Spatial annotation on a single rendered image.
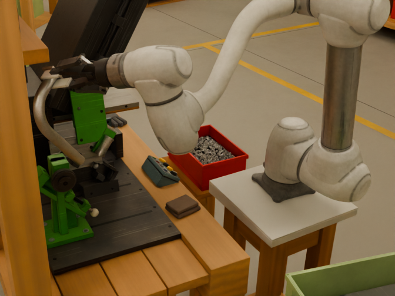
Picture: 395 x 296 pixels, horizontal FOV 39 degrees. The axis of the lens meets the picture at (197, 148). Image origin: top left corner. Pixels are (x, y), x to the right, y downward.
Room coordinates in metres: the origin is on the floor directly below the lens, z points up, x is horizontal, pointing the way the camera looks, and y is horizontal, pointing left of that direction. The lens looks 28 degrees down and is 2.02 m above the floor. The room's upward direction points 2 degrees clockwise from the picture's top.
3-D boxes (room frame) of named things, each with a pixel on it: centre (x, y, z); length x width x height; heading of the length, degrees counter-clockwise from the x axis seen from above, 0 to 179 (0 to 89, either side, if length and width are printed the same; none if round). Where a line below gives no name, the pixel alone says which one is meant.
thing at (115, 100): (1.99, 0.44, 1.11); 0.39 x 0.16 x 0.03; 118
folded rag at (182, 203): (1.62, 0.04, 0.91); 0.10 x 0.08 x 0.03; 129
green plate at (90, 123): (1.83, 0.40, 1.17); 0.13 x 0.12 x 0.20; 28
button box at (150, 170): (1.85, 0.14, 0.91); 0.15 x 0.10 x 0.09; 28
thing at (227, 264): (2.00, 0.24, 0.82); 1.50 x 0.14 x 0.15; 28
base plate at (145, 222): (1.87, 0.49, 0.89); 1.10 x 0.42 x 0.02; 28
